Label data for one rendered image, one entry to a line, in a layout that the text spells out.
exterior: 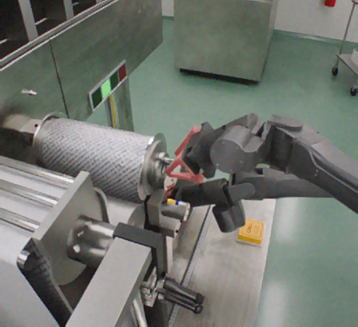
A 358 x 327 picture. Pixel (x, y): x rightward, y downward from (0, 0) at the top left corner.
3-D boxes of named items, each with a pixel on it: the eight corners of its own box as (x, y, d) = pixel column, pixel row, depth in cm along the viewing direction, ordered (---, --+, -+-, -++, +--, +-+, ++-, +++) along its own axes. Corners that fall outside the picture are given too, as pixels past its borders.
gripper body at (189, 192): (193, 192, 86) (218, 187, 82) (181, 221, 78) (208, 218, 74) (181, 173, 83) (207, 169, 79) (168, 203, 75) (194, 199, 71)
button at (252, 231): (260, 245, 93) (261, 240, 91) (236, 239, 95) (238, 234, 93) (264, 226, 98) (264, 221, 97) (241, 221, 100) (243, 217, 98)
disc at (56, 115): (41, 185, 72) (27, 130, 64) (39, 185, 72) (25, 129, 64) (76, 153, 84) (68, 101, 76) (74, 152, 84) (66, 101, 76)
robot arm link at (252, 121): (274, 133, 57) (259, 105, 56) (264, 149, 51) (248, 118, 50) (241, 146, 61) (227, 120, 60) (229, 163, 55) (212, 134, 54)
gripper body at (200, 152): (217, 146, 67) (248, 133, 62) (205, 181, 59) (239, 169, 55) (199, 123, 64) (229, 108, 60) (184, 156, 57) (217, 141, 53)
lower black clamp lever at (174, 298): (198, 317, 37) (202, 314, 36) (161, 301, 38) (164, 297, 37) (201, 307, 38) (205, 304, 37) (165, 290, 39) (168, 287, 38)
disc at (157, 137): (141, 217, 66) (138, 157, 58) (138, 216, 66) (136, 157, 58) (166, 175, 78) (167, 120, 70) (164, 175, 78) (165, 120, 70)
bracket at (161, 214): (177, 281, 85) (176, 211, 65) (154, 274, 86) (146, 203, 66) (183, 266, 88) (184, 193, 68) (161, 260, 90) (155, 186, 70)
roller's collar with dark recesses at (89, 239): (109, 281, 43) (101, 257, 39) (72, 267, 44) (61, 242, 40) (128, 245, 47) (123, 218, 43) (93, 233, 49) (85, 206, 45)
